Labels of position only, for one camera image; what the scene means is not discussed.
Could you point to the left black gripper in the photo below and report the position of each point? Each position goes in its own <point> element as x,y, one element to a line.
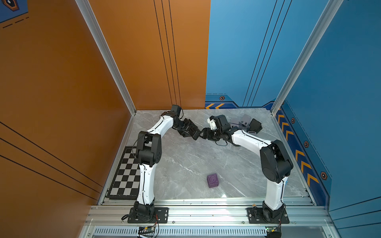
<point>185,129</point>

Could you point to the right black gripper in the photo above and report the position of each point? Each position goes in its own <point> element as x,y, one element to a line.
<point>206,134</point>

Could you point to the black phone stand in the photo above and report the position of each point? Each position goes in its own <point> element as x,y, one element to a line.
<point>192,131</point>
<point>254,126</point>

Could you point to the purple-grey phone stand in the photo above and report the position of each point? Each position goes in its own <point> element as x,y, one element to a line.
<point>244,122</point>
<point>235,122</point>

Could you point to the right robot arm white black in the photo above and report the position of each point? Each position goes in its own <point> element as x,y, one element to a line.
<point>275,162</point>

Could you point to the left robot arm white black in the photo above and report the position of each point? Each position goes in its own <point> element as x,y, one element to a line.
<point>149,152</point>

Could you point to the purple square box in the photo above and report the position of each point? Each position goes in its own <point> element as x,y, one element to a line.
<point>212,180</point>

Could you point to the black white checkerboard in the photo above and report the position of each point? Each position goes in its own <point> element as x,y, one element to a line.
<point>126,180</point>

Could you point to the green circuit board left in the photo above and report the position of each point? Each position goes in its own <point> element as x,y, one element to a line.
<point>146,232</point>

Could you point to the circuit board right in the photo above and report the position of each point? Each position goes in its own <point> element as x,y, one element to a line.
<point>273,232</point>

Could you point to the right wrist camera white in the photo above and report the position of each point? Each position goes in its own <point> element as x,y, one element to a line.
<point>211,123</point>

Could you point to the aluminium front rail frame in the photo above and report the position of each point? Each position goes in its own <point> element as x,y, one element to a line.
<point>211,217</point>

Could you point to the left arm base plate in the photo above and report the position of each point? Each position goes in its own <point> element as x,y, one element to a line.
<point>158,214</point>

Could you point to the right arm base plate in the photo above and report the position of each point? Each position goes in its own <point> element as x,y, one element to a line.
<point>258,215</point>

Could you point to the left aluminium corner post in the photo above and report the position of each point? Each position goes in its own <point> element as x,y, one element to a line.
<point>100,40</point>

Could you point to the aluminium corner post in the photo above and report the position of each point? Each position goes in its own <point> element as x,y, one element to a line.
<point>100,40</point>
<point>317,33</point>

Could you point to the right aluminium corner post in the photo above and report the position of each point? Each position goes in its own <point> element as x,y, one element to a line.
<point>317,33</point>

